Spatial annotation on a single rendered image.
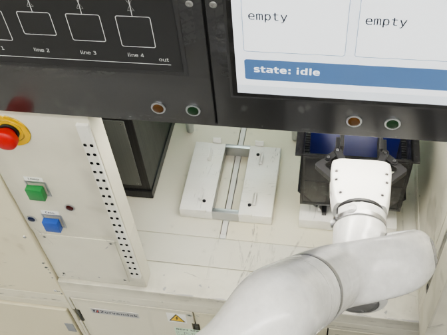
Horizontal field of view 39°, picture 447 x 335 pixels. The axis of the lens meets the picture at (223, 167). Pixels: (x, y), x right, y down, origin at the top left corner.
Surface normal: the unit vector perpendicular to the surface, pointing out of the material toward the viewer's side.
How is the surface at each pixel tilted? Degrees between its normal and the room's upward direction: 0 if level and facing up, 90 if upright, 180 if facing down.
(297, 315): 47
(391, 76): 90
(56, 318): 90
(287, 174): 0
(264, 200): 0
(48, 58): 90
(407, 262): 41
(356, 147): 94
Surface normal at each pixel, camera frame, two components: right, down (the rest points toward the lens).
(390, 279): 0.29, 0.00
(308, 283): 0.64, -0.66
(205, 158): -0.07, -0.63
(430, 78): -0.16, 0.77
